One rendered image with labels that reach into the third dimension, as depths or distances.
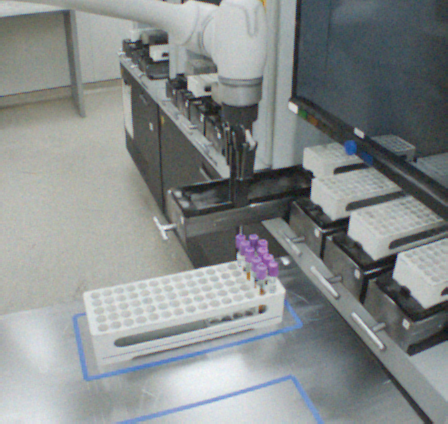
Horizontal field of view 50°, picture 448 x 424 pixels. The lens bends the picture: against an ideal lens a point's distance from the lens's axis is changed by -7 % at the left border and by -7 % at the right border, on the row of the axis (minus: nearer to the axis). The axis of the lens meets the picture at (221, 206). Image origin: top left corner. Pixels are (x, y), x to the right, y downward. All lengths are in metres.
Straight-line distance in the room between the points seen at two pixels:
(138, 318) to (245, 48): 0.52
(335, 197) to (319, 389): 0.47
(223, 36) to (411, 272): 0.55
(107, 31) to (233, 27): 3.66
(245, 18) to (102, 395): 0.68
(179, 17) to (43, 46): 3.51
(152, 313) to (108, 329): 0.07
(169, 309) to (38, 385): 0.22
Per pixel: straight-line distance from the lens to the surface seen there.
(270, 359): 0.76
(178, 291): 0.77
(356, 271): 0.98
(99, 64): 4.62
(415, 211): 1.07
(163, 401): 0.71
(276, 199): 1.16
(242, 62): 0.96
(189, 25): 1.07
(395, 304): 0.91
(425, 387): 0.91
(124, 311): 0.75
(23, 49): 4.53
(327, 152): 1.27
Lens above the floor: 1.38
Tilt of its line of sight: 31 degrees down
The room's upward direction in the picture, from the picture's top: straight up
